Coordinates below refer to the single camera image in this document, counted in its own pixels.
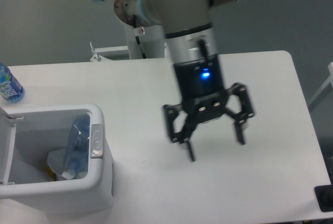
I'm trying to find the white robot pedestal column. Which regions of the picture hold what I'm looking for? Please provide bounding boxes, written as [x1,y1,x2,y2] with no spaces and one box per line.
[114,0,165,49]

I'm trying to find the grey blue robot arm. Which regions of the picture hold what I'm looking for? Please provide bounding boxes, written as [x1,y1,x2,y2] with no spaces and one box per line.
[94,0,255,161]

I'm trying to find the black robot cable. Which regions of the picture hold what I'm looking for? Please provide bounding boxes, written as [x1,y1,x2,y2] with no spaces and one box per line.
[132,14,147,59]

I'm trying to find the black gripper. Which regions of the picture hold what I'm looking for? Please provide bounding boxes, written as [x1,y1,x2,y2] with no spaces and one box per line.
[162,28,255,162]

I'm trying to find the white plastic trash can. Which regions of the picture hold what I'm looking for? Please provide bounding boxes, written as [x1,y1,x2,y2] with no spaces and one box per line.
[1,104,114,214]

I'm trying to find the white metal base bracket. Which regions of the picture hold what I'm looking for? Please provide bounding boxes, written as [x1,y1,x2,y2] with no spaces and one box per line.
[89,41,170,62]

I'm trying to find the white frame at right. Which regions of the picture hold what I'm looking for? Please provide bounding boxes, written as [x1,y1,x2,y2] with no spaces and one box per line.
[308,63,332,112]

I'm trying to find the blue labelled water bottle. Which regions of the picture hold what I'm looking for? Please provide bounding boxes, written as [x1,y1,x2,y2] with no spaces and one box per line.
[1,63,25,103]

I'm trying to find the black table clamp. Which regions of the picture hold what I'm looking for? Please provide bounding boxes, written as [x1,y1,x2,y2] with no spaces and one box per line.
[314,184,332,213]

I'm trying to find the clear plastic bottle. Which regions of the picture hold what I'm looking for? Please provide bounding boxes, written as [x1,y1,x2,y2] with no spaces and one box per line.
[62,115,90,180]

